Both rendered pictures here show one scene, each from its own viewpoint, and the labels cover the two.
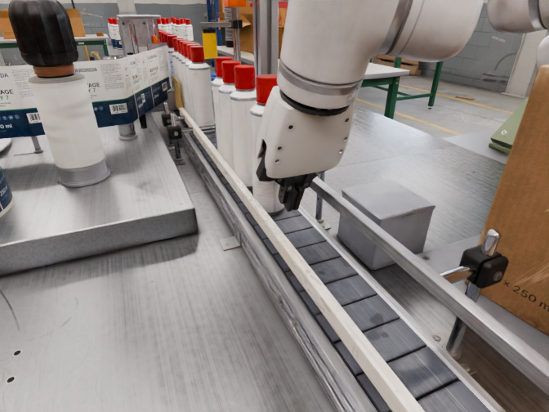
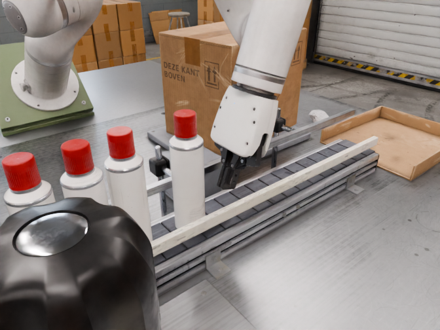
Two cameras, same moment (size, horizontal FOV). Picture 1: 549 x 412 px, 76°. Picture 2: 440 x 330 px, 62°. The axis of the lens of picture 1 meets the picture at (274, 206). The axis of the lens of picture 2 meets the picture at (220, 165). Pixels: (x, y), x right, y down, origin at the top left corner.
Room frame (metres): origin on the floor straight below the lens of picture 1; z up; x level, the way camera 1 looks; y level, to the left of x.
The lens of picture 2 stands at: (0.59, 0.50, 1.28)
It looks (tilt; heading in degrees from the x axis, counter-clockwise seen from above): 29 degrees down; 255
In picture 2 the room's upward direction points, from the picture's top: straight up
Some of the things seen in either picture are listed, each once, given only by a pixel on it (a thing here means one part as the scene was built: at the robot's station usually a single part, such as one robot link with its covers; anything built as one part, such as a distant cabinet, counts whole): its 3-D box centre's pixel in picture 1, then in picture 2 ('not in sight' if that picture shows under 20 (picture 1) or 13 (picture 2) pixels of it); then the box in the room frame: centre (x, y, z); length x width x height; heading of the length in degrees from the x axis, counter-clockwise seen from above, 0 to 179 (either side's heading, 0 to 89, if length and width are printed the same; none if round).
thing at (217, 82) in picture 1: (227, 112); (40, 230); (0.71, 0.09, 0.98); 0.05 x 0.05 x 0.20
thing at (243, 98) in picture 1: (247, 129); (129, 196); (0.60, 0.05, 0.98); 0.05 x 0.05 x 0.20
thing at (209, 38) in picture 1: (210, 43); not in sight; (0.85, 0.14, 1.09); 0.03 x 0.01 x 0.06; 113
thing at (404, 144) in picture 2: not in sight; (393, 137); (-0.12, -0.25, 0.85); 0.30 x 0.26 x 0.04; 23
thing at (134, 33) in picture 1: (148, 64); not in sight; (1.15, 0.39, 1.01); 0.14 x 0.13 x 0.26; 23
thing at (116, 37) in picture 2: not in sight; (86, 44); (0.90, -3.88, 0.45); 1.20 x 0.84 x 0.89; 117
